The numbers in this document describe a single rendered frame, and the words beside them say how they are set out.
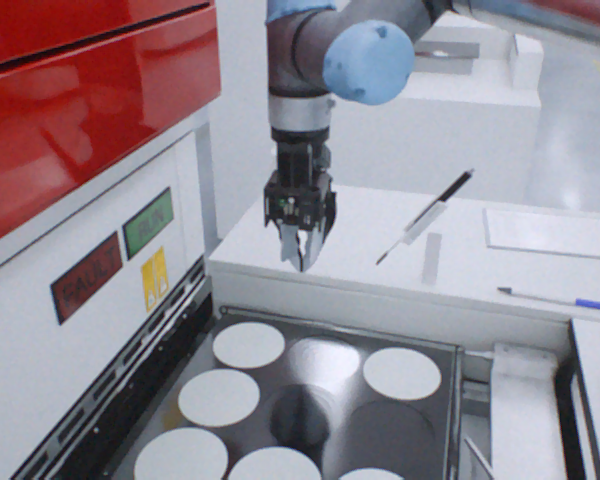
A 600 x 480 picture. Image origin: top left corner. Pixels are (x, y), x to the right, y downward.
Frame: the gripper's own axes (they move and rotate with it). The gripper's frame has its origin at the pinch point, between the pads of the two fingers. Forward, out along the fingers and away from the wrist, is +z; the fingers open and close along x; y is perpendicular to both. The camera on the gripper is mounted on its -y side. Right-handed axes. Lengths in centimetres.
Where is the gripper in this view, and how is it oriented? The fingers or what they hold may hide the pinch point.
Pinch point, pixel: (302, 261)
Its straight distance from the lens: 82.4
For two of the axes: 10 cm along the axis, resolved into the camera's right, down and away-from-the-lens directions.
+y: -1.9, 4.8, -8.6
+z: 0.0, 8.7, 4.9
